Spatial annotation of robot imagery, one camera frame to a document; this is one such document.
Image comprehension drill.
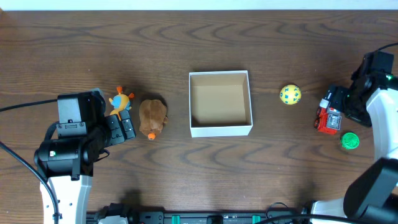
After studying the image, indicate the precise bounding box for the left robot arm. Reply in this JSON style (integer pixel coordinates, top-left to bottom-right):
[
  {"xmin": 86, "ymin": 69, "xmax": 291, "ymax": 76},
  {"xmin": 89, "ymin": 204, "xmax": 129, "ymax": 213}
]
[{"xmin": 34, "ymin": 110, "xmax": 136, "ymax": 223}]

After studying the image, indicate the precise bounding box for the white cardboard box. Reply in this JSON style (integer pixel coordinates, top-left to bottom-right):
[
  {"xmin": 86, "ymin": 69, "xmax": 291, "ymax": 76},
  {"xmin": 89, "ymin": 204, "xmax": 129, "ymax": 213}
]
[{"xmin": 189, "ymin": 70, "xmax": 253, "ymax": 138}]

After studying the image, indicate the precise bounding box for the green yarn ball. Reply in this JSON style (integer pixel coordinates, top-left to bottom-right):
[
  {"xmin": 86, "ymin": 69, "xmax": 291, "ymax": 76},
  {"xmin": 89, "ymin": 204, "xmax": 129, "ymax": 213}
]
[{"xmin": 340, "ymin": 132, "xmax": 360, "ymax": 150}]

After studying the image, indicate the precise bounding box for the red toy car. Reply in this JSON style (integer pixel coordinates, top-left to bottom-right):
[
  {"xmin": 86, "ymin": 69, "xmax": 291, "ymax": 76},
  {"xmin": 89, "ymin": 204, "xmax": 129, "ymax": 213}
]
[{"xmin": 313, "ymin": 107, "xmax": 342, "ymax": 135}]

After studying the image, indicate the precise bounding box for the yellow ball with blue letters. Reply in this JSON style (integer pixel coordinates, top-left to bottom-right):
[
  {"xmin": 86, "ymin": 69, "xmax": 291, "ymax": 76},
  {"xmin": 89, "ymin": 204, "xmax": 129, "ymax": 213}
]
[{"xmin": 279, "ymin": 84, "xmax": 302, "ymax": 105}]

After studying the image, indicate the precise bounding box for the brown plush toy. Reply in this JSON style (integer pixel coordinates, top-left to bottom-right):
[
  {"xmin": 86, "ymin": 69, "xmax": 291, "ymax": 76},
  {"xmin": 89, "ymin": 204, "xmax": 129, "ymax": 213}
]
[{"xmin": 139, "ymin": 100, "xmax": 168, "ymax": 140}]

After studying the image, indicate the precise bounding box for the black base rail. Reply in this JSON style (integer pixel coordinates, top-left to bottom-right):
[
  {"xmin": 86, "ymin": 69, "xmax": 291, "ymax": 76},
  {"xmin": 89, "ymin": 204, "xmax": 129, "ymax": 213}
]
[{"xmin": 86, "ymin": 203, "xmax": 298, "ymax": 224}]

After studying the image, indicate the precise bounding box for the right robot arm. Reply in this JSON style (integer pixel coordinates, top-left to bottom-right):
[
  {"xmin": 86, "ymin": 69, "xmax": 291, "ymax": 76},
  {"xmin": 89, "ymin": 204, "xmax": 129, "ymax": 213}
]
[{"xmin": 309, "ymin": 75, "xmax": 397, "ymax": 223}]

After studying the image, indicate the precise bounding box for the yellow blue duck toy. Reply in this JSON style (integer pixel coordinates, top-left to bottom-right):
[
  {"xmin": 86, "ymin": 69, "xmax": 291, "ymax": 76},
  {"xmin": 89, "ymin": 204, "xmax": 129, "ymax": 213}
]
[{"xmin": 109, "ymin": 86, "xmax": 135, "ymax": 120}]

